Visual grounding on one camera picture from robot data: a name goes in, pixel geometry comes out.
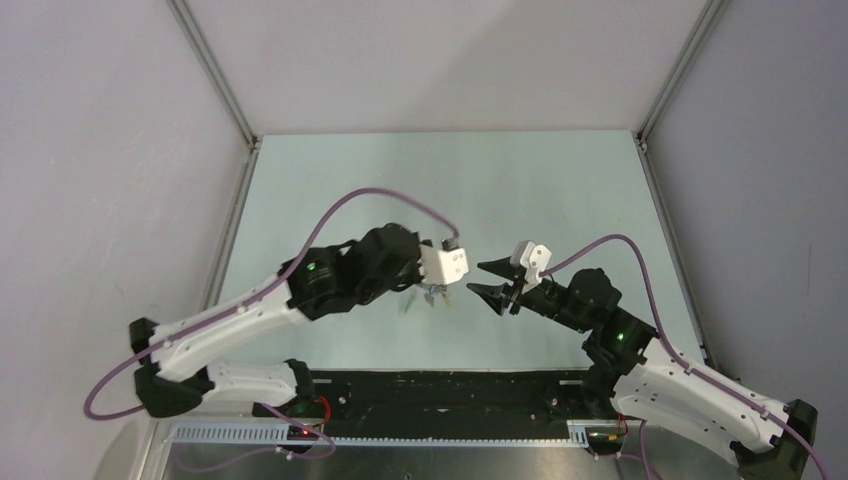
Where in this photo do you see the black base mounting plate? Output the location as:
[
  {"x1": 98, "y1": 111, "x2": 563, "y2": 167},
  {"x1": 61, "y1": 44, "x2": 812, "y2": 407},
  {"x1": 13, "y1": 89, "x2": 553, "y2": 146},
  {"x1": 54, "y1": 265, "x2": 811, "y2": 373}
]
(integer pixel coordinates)
[{"x1": 276, "y1": 370, "x2": 619, "y2": 440}]

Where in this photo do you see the left aluminium frame post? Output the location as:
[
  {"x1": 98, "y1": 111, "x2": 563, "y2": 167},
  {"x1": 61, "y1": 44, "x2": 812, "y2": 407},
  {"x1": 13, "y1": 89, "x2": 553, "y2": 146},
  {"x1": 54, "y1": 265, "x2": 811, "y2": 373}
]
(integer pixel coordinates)
[{"x1": 165, "y1": 0, "x2": 258, "y2": 150}]

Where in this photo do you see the large metal keyring with keys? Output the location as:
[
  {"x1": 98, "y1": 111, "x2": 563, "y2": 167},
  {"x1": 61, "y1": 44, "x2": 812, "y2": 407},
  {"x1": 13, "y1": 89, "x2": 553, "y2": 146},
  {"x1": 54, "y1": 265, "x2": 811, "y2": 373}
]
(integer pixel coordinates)
[{"x1": 400, "y1": 285, "x2": 453, "y2": 314}]

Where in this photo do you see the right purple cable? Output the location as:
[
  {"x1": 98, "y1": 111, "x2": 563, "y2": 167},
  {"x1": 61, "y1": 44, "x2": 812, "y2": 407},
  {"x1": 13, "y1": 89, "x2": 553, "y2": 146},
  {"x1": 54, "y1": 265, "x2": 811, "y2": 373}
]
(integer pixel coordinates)
[{"x1": 539, "y1": 234, "x2": 833, "y2": 480}]

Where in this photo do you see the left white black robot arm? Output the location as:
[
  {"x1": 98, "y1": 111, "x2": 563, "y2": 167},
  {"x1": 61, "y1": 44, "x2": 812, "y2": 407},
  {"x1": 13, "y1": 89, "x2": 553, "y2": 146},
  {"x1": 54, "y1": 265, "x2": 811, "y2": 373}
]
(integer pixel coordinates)
[{"x1": 129, "y1": 223, "x2": 436, "y2": 418}]

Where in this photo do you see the grey slotted cable duct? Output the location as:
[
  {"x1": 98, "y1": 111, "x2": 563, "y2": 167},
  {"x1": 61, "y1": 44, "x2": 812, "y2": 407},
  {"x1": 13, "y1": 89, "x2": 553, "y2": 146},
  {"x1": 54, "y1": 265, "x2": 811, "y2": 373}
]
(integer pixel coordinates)
[{"x1": 172, "y1": 422, "x2": 588, "y2": 448}]

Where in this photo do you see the left small circuit board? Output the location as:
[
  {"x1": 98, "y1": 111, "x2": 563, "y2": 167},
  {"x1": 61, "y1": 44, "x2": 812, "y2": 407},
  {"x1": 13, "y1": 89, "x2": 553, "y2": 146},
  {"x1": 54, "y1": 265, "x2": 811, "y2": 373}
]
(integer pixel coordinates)
[{"x1": 286, "y1": 425, "x2": 321, "y2": 442}]

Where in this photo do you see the right aluminium frame post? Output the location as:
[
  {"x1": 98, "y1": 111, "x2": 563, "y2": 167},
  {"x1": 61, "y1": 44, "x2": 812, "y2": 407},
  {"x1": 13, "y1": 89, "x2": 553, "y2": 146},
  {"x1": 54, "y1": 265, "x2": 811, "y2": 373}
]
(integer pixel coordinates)
[{"x1": 635, "y1": 0, "x2": 730, "y2": 153}]

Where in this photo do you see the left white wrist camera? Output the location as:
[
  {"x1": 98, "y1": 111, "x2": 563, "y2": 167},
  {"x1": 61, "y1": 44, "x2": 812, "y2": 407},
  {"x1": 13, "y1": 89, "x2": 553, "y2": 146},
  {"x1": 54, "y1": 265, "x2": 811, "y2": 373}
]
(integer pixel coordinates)
[{"x1": 419, "y1": 243, "x2": 470, "y2": 286}]

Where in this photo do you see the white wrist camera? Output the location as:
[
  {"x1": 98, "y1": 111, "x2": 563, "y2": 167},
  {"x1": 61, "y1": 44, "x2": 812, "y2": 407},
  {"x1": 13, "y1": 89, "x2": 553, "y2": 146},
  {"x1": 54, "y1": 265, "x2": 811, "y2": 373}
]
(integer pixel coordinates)
[
  {"x1": 509, "y1": 240, "x2": 551, "y2": 293},
  {"x1": 419, "y1": 243, "x2": 470, "y2": 286}
]

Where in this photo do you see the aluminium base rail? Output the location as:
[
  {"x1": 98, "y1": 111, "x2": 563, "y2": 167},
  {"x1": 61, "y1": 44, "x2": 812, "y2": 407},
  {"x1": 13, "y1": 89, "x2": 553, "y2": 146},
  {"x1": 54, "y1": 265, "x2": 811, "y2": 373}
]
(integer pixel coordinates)
[{"x1": 136, "y1": 376, "x2": 259, "y2": 419}]

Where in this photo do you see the small circuit board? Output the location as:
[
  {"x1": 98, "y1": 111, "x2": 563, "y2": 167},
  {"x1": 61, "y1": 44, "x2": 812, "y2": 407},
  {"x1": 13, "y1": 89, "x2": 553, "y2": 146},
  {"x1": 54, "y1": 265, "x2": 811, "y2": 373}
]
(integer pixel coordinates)
[
  {"x1": 286, "y1": 425, "x2": 321, "y2": 442},
  {"x1": 587, "y1": 431, "x2": 627, "y2": 444}
]

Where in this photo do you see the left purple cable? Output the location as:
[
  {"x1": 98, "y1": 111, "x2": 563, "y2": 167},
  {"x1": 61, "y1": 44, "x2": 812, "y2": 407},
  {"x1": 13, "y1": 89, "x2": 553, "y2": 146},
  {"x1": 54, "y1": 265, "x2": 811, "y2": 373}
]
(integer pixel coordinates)
[{"x1": 83, "y1": 188, "x2": 461, "y2": 421}]

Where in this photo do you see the purple cable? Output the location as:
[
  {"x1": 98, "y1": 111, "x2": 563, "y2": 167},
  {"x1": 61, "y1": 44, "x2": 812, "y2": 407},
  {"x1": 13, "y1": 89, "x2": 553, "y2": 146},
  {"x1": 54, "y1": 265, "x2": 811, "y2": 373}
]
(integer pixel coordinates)
[
  {"x1": 83, "y1": 188, "x2": 461, "y2": 421},
  {"x1": 539, "y1": 234, "x2": 833, "y2": 480}
]

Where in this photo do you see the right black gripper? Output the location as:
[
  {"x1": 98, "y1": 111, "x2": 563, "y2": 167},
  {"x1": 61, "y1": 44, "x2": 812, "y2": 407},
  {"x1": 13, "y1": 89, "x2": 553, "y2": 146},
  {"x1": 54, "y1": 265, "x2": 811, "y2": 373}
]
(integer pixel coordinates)
[{"x1": 465, "y1": 255, "x2": 590, "y2": 335}]

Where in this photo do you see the aluminium frame post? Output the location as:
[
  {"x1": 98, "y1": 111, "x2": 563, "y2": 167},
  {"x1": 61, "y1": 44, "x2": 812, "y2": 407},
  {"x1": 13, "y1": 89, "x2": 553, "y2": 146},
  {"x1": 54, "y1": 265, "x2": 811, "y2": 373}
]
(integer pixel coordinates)
[
  {"x1": 635, "y1": 0, "x2": 730, "y2": 153},
  {"x1": 165, "y1": 0, "x2": 258, "y2": 150}
]

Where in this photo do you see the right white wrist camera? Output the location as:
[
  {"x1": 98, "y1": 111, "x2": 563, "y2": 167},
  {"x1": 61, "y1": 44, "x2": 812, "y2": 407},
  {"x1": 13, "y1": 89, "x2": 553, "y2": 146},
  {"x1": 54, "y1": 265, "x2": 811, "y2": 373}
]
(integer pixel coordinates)
[{"x1": 509, "y1": 240, "x2": 551, "y2": 293}]

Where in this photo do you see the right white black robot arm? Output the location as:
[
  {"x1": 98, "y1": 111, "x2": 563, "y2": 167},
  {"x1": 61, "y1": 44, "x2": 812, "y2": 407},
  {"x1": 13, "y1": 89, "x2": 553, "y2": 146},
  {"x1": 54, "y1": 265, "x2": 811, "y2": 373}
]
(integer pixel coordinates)
[{"x1": 467, "y1": 258, "x2": 818, "y2": 479}]

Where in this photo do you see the right small circuit board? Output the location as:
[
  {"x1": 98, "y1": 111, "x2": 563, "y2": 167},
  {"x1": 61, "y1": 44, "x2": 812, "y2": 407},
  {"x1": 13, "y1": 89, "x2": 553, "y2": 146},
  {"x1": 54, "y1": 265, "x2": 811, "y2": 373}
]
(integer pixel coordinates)
[{"x1": 587, "y1": 431, "x2": 627, "y2": 444}]

